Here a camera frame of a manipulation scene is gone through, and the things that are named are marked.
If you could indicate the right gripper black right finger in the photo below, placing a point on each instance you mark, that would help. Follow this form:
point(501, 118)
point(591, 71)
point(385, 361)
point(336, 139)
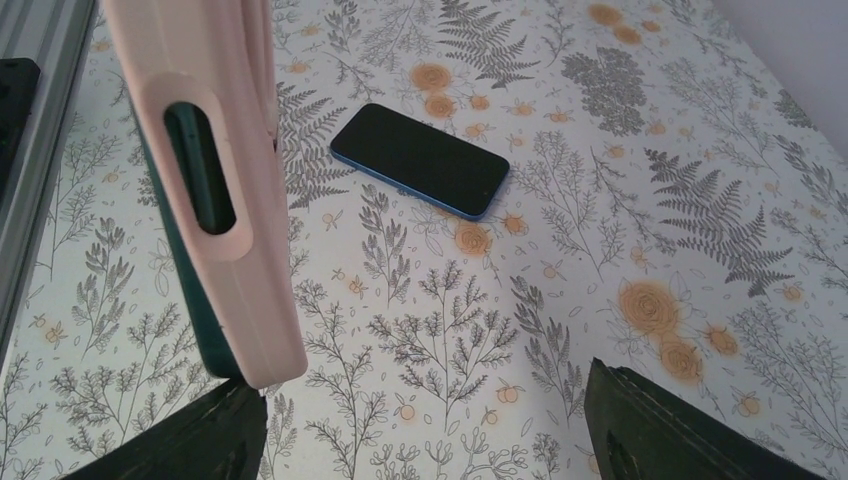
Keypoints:
point(640, 430)

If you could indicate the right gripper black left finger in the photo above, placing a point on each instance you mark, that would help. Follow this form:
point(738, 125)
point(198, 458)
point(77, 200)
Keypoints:
point(220, 435)

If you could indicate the phone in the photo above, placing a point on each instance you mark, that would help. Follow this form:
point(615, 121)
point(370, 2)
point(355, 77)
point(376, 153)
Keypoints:
point(201, 79)
point(432, 165)

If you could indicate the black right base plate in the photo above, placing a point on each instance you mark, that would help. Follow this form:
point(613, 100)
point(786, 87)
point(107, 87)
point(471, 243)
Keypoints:
point(19, 80)

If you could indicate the aluminium front rail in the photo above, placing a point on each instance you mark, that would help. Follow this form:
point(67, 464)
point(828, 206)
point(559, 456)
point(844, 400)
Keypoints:
point(49, 40)

